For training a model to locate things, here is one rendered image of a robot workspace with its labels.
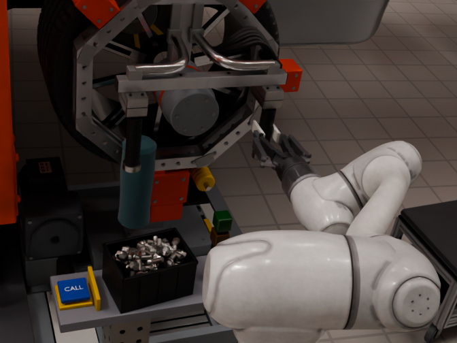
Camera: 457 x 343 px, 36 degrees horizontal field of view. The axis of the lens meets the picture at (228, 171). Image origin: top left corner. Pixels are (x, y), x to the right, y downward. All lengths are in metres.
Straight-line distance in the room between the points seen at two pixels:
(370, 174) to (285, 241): 0.57
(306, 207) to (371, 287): 0.59
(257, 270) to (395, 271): 0.18
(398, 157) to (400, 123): 2.25
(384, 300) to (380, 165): 0.59
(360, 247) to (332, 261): 0.05
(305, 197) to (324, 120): 2.11
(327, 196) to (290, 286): 0.60
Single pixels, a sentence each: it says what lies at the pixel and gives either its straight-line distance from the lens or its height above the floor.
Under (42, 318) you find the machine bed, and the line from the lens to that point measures 2.28.
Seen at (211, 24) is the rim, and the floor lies 0.98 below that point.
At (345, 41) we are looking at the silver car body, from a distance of 2.58.
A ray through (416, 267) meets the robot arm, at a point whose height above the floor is 1.16.
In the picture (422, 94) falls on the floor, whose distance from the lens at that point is 4.14.
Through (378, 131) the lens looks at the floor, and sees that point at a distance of 3.64.
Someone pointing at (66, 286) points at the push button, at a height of 0.48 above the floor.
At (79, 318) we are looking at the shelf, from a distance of 1.77.
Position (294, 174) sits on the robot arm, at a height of 0.86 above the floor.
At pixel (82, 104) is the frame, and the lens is 1.86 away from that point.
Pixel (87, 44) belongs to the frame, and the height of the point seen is 0.98.
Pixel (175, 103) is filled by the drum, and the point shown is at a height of 0.88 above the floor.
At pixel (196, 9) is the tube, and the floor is 1.07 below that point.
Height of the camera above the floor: 1.74
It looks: 34 degrees down
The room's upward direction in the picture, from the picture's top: 9 degrees clockwise
